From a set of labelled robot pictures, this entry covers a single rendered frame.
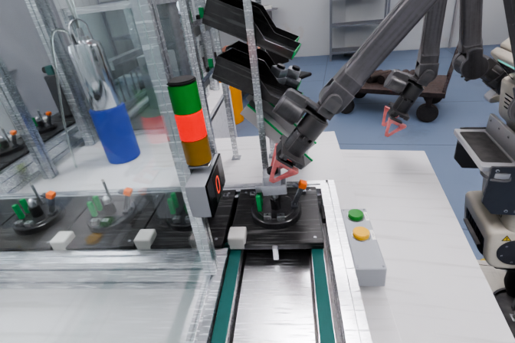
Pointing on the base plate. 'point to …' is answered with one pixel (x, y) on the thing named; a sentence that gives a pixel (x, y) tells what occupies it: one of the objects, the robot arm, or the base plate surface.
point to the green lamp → (185, 99)
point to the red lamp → (191, 126)
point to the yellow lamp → (197, 151)
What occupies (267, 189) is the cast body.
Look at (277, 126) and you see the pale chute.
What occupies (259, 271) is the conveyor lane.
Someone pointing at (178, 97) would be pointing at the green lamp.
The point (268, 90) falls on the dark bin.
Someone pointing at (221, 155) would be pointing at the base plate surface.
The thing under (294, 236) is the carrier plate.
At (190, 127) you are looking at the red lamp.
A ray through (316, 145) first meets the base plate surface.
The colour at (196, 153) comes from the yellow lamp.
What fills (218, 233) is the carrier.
